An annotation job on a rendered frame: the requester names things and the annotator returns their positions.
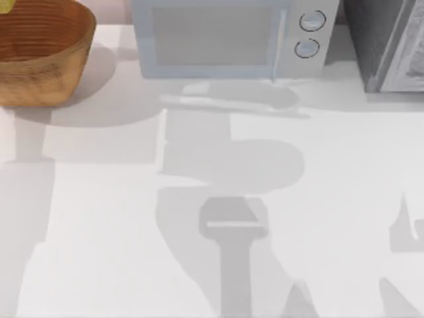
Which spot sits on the microwave oven door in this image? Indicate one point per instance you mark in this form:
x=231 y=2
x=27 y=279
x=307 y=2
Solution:
x=212 y=36

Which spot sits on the pale microwave oven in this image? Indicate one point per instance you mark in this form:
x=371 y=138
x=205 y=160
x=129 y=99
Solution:
x=311 y=63

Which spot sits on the round microwave knob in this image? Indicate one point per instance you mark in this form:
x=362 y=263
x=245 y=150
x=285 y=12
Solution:
x=307 y=48
x=312 y=20

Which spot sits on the wooden bowl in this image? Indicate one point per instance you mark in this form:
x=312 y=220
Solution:
x=43 y=73

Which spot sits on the yellow-green fruit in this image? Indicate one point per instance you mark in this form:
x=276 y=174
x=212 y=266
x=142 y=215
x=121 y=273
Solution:
x=6 y=5

